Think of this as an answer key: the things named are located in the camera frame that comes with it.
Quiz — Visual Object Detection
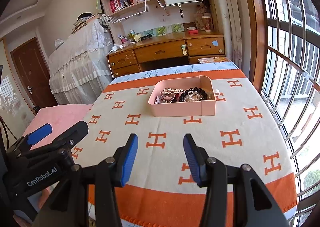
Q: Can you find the brown wooden door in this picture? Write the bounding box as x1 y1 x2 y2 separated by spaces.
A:
10 37 57 109

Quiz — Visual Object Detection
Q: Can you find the red small box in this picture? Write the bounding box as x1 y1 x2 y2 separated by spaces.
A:
188 29 199 34

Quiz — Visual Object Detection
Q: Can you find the white power adapter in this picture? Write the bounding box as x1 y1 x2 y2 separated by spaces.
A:
112 44 124 52

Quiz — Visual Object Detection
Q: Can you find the pink smart watch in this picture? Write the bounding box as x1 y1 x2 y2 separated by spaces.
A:
154 94 177 104

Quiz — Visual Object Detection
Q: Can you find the light blue bed sheet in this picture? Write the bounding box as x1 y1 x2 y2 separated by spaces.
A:
110 62 238 85

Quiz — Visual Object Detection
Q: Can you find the black bead bracelet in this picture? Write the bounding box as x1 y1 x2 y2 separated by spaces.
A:
178 87 209 103

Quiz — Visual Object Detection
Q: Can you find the floral curtain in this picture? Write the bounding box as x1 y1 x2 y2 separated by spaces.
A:
213 0 251 76

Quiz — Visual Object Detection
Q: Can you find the pink jewelry tray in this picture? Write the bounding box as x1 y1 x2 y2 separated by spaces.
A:
148 76 216 117

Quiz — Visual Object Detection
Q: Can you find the orange beige H-pattern blanket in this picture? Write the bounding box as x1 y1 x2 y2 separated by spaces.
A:
71 69 297 226

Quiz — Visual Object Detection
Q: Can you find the orange magazine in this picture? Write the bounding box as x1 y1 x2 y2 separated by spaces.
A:
198 56 231 64

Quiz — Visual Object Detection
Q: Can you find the wooden desk with drawers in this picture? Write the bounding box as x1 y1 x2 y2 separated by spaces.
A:
107 31 226 77

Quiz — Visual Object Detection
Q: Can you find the barred window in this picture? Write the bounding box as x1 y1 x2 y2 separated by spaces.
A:
261 0 319 226

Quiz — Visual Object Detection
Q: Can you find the lace covered piano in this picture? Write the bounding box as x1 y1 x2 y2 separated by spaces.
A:
48 19 114 104

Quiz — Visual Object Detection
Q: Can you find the gold rhinestone hair comb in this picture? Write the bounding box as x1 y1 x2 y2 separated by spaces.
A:
161 88 184 97

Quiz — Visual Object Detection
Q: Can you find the long pearl necklace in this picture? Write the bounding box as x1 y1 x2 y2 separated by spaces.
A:
184 91 203 102

